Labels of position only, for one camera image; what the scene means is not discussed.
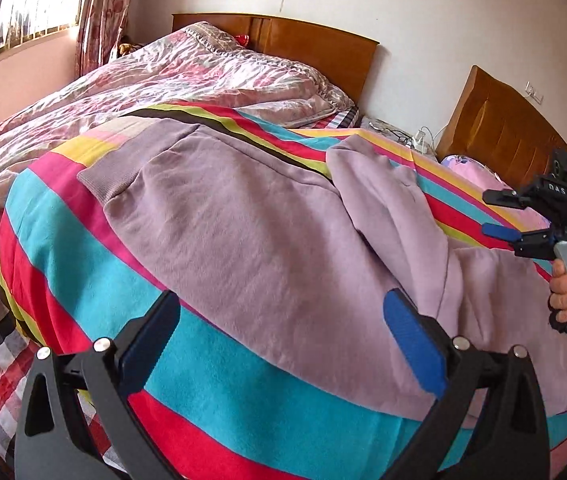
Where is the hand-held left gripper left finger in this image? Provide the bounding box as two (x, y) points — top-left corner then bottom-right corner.
(14, 290), (182, 480)

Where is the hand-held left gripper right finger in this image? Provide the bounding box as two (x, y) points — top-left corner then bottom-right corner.
(383, 287), (551, 480)

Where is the striped colourful blanket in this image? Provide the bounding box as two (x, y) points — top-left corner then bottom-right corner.
(0, 102), (567, 480)

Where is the pink floral quilt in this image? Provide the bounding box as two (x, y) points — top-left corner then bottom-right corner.
(0, 21), (357, 306)

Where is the nightstand with printed cover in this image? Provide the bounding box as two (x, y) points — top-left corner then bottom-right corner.
(361, 117), (438, 160)

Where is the panelled wooden headboard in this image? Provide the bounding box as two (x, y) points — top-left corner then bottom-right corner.
(436, 65), (567, 196)

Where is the plain wooden headboard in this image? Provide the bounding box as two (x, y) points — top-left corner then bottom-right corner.
(172, 12), (380, 106)

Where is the white power strip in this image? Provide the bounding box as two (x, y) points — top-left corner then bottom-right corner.
(410, 129), (435, 154)

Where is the plaid pillow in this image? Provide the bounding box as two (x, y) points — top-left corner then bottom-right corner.
(322, 107), (360, 129)

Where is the lilac sweatshirt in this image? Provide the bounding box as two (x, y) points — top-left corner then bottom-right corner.
(78, 122), (567, 421)

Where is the floral red curtain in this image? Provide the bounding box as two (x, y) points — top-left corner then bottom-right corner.
(78, 0), (144, 78)

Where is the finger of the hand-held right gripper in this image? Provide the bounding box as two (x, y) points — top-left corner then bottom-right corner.
(482, 223), (524, 247)
(482, 188), (531, 209)

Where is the pink bed sheet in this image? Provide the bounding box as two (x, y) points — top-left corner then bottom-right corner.
(441, 155), (554, 231)

